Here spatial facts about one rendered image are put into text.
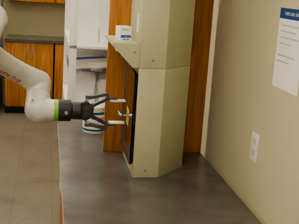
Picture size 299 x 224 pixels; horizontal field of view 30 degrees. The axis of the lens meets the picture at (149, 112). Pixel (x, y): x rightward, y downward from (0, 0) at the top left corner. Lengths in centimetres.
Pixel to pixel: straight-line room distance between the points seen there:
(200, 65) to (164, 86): 44
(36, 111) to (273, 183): 99
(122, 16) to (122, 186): 81
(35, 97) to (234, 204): 92
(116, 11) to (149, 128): 60
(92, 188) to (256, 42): 86
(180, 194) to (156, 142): 26
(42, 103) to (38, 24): 549
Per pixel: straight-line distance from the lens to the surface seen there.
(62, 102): 237
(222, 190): 233
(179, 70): 240
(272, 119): 205
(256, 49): 222
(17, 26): 782
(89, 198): 216
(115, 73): 265
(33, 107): 235
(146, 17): 226
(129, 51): 227
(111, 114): 269
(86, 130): 303
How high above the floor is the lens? 174
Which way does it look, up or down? 13 degrees down
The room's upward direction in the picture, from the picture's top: 4 degrees clockwise
